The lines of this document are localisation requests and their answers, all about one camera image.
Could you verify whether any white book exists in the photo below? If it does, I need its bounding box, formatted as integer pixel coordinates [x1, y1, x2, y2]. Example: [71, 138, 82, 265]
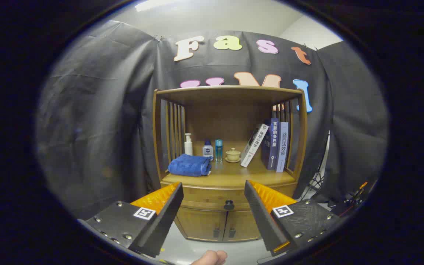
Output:
[240, 123, 269, 168]

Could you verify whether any blue folded towel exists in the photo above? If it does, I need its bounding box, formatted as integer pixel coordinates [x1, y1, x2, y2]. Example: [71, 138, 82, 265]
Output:
[167, 153, 213, 177]

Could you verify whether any wooden drawer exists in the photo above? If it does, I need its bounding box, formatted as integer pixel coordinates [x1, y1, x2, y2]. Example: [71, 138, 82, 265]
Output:
[160, 182, 299, 213]

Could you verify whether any wooden cabinet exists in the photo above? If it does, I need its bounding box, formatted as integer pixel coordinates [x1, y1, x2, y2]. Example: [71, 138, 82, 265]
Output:
[152, 85, 308, 243]

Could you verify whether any white pump bottle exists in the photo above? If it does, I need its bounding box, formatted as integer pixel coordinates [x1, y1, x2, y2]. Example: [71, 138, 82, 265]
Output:
[184, 133, 194, 156]

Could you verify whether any dark blue book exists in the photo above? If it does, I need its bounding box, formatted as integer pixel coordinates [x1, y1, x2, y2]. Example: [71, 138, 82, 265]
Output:
[261, 118, 279, 170]

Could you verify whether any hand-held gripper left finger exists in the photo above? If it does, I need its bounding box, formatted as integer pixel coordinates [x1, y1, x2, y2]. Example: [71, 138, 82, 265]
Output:
[78, 181, 184, 258]

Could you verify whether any black device with orange part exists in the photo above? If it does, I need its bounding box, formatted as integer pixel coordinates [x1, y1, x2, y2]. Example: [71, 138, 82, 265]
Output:
[332, 181, 369, 218]

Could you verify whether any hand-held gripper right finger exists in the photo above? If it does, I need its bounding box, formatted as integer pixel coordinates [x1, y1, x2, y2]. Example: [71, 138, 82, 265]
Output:
[244, 180, 345, 257]

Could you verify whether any pale lavender book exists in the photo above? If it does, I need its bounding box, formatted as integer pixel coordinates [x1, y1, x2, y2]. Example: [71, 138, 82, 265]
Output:
[276, 121, 289, 173]

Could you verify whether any white bottle with blue cap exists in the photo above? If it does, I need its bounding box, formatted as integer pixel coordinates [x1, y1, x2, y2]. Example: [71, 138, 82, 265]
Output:
[202, 139, 214, 160]

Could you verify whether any beige lidded teacup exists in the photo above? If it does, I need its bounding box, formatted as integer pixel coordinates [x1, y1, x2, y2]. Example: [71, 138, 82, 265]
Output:
[225, 148, 242, 163]

